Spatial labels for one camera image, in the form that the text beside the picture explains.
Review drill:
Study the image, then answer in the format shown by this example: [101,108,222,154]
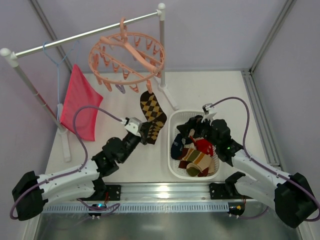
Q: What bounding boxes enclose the brown yellow argyle sock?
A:
[140,91,167,145]

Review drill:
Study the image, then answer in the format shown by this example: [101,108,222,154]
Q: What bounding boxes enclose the navy patterned sock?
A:
[170,133,193,160]

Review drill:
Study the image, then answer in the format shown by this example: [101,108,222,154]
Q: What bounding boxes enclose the dark striped sock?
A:
[179,148,212,177]

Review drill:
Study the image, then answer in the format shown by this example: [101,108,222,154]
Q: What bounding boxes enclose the navy sock red toe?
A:
[184,129,196,145]

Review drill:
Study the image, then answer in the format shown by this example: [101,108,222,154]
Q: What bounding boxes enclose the beige striped sock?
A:
[178,156,220,179]

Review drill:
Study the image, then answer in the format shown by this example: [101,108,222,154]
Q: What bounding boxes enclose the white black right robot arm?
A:
[177,115,320,228]

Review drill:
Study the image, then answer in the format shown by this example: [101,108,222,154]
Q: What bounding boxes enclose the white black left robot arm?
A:
[10,118,151,221]

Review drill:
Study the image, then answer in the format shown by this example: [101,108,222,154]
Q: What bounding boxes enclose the pink round clip hanger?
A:
[88,17,166,93]

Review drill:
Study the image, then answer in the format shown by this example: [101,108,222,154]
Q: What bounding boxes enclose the white perforated plastic basket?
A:
[167,110,220,181]

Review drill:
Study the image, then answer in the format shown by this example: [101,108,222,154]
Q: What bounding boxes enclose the purple clothes peg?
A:
[115,84,126,94]

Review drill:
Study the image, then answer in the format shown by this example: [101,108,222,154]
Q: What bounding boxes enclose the pink cloth towel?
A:
[60,64,103,142]

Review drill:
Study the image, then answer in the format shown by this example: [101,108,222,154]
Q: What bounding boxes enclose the white metal clothes rack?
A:
[0,0,179,163]

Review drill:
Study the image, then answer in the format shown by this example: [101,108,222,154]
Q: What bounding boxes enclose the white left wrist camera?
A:
[122,117,143,137]

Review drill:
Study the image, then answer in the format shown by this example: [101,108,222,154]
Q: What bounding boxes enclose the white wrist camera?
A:
[122,117,143,137]
[201,103,217,123]

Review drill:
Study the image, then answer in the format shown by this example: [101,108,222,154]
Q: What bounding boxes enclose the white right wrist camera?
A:
[201,103,217,123]

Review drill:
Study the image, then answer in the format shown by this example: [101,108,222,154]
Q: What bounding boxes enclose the aluminium rail frame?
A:
[45,70,281,199]

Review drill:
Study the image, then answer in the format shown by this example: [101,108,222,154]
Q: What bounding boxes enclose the white cable duct strip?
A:
[43,202,229,214]

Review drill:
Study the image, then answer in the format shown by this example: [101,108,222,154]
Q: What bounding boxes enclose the light blue wire hanger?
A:
[42,40,81,122]

